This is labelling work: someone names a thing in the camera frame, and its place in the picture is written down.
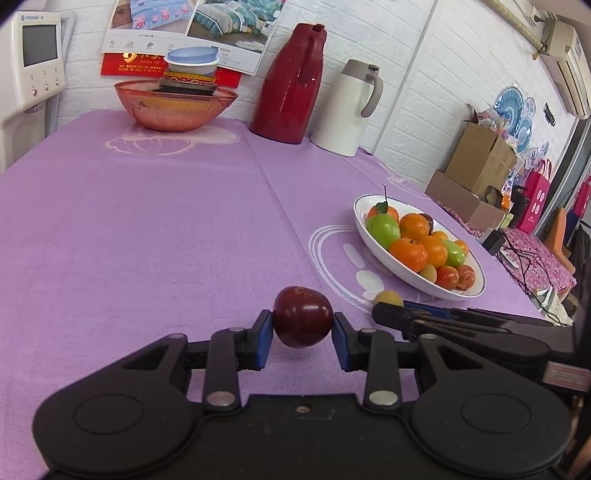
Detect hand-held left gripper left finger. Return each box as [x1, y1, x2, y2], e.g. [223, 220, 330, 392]
[60, 310, 274, 413]

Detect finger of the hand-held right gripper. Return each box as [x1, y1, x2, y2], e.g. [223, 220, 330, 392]
[404, 301, 555, 333]
[372, 302, 550, 370]

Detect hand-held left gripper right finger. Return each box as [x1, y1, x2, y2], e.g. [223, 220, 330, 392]
[332, 312, 546, 413]

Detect small red apple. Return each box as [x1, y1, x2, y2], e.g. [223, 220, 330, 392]
[435, 265, 460, 291]

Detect white plate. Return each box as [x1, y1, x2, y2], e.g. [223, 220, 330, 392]
[353, 194, 486, 301]

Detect plain round orange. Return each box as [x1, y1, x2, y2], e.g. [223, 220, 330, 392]
[420, 235, 450, 269]
[399, 213, 431, 241]

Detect orange with stem nub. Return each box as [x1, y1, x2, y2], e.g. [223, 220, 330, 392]
[389, 237, 429, 273]

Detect green mango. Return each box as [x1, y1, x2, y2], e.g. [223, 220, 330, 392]
[443, 240, 466, 268]
[366, 213, 402, 250]

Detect orange with green leaf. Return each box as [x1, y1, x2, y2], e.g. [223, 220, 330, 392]
[367, 185, 400, 222]

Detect black power adapter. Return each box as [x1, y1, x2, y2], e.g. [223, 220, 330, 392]
[481, 229, 506, 256]

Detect white power strip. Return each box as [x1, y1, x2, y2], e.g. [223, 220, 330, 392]
[499, 249, 536, 271]

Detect purple patterned cloth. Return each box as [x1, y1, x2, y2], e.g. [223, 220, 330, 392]
[429, 194, 578, 319]

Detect flat cardboard box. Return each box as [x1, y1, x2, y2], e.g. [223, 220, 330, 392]
[425, 170, 509, 232]

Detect pink gift bag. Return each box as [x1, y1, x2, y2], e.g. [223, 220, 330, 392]
[516, 159, 552, 234]

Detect purple tablecloth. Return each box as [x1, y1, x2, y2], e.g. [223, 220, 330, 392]
[0, 109, 548, 472]

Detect tall cardboard box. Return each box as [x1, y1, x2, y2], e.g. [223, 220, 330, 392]
[444, 121, 518, 199]

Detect white thermos jug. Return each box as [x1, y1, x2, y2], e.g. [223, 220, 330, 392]
[310, 59, 385, 157]

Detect blue patterned plates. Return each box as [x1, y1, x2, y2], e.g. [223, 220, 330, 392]
[492, 88, 536, 153]

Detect red glass bowl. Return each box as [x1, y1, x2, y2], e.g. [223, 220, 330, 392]
[115, 80, 239, 133]

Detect red thermos jug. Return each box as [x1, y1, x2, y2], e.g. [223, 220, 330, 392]
[249, 23, 328, 145]

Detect stack of dark dishes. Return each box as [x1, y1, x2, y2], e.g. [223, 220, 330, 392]
[158, 71, 220, 97]

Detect white air conditioner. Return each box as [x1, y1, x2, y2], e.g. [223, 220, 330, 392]
[538, 14, 591, 118]

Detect white bowl with blue lid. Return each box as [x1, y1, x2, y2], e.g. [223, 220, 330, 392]
[164, 46, 221, 77]

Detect red paper poster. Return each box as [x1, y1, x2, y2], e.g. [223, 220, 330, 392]
[100, 52, 242, 88]

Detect white water dispenser with screen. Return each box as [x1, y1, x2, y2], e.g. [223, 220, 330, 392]
[0, 11, 75, 174]

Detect bedding wall poster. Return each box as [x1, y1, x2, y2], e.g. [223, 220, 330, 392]
[102, 0, 289, 75]

